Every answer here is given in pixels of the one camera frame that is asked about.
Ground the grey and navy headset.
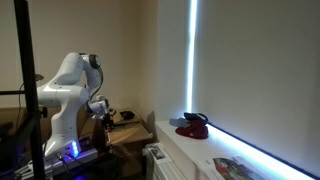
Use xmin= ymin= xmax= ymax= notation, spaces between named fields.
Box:
xmin=168 ymin=112 xmax=210 ymax=128

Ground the dark red cap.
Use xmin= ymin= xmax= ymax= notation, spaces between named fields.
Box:
xmin=174 ymin=117 xmax=210 ymax=140

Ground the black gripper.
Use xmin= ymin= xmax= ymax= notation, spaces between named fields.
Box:
xmin=101 ymin=113 xmax=116 ymax=133

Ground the black camera stand pole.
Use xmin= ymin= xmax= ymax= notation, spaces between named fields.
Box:
xmin=0 ymin=0 xmax=48 ymax=180

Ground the wooden drawer cabinet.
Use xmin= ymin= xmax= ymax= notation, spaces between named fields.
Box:
xmin=101 ymin=108 xmax=155 ymax=158

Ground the white radiator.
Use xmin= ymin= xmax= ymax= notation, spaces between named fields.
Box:
xmin=142 ymin=142 xmax=186 ymax=180

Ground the printed magazine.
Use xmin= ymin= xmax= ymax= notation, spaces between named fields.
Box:
xmin=199 ymin=155 xmax=265 ymax=180

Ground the white roller blind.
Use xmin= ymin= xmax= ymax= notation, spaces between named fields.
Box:
xmin=192 ymin=0 xmax=320 ymax=177

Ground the open wooden drawer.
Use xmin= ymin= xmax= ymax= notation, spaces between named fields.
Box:
xmin=105 ymin=120 xmax=154 ymax=146

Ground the brown cardboard box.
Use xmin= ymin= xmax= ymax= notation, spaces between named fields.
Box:
xmin=39 ymin=103 xmax=100 ymax=145

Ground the small black object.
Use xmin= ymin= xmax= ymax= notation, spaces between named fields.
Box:
xmin=119 ymin=110 xmax=136 ymax=121

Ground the metal robot base platform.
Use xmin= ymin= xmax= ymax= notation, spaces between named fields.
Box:
xmin=13 ymin=139 xmax=100 ymax=179

